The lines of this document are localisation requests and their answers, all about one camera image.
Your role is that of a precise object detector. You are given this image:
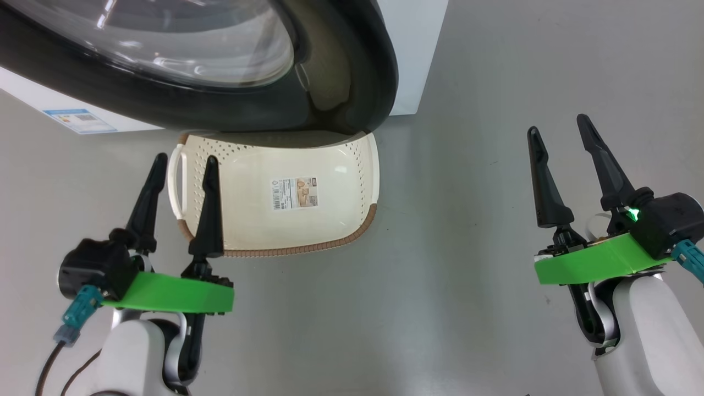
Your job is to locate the right cable with teal plug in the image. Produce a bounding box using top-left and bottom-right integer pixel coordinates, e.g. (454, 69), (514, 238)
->
(671, 239), (704, 284)

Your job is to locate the white front-load washing machine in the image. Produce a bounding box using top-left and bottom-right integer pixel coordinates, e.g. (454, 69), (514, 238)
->
(0, 0), (449, 135)

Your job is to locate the thin dark cable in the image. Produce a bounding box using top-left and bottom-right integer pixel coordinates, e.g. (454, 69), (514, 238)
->
(60, 349), (102, 396)

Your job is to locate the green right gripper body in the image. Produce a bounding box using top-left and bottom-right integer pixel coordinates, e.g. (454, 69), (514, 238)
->
(535, 227), (673, 285)

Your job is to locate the white basket label sticker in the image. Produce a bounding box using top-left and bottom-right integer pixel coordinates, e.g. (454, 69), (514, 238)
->
(270, 176), (319, 211)

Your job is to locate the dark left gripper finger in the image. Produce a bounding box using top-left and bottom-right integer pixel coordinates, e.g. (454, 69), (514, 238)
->
(189, 156), (224, 259)
(125, 153), (168, 255)

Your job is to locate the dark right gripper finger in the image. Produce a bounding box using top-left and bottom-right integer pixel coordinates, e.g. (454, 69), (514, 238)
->
(576, 114), (654, 211)
(527, 126), (575, 229)

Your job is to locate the black washing machine door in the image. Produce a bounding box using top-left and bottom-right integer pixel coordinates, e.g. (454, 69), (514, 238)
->
(0, 0), (399, 134)

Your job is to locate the left cable with teal plug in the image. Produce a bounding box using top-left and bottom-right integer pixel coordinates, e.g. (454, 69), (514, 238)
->
(36, 285), (104, 396)

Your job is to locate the blue energy label sticker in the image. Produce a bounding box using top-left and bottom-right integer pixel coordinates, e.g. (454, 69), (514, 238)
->
(43, 108), (118, 135)

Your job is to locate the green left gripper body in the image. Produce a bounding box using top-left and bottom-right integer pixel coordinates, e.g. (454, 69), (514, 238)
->
(102, 258), (235, 315)

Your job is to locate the cream perforated laundry basket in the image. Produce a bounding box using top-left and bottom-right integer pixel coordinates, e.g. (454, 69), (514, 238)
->
(168, 131), (380, 258)

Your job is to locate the cable with teal plug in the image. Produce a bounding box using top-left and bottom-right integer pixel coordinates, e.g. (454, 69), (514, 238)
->
(36, 285), (104, 396)
(671, 239), (704, 284)

